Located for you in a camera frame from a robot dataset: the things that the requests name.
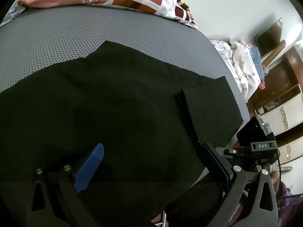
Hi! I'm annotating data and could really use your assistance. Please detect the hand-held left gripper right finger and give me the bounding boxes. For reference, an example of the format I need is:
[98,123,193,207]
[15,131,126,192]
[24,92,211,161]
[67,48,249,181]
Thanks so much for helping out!
[202,143,279,227]

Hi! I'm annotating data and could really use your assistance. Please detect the pale blue crumpled cloth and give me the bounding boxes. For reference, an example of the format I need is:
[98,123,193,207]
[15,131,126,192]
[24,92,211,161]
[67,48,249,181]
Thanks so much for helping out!
[0,0,27,27]

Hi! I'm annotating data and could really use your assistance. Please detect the purple printed clothing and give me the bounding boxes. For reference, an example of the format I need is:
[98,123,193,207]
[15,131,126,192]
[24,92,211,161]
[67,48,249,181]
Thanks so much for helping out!
[227,181,303,227]

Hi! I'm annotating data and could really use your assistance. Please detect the black cable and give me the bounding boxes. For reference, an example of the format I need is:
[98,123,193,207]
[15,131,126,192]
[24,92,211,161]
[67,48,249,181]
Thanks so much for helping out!
[276,152,284,187]

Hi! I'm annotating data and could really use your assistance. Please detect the white dotted cloth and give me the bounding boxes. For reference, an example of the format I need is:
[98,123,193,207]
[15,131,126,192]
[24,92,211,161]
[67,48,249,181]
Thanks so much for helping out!
[209,38,261,101]

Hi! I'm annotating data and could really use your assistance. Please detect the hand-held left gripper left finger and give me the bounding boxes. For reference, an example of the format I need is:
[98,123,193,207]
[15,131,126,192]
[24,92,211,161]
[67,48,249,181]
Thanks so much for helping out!
[24,143,105,227]

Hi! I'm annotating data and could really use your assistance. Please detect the dark framed mirror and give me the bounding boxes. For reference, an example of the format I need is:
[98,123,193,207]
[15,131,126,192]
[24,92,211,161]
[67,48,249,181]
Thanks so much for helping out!
[254,17,284,55]

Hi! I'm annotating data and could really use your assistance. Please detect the black pants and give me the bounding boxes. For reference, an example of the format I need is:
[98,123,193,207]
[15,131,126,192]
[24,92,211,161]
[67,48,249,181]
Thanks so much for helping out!
[0,40,244,227]

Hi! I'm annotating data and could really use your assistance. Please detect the grey mesh mat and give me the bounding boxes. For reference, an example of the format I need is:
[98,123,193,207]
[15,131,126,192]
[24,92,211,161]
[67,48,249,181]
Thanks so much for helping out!
[0,3,249,191]

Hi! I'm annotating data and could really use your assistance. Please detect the wooden cabinet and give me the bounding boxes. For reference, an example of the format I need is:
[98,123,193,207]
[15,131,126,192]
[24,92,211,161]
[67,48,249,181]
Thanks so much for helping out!
[247,40,303,165]

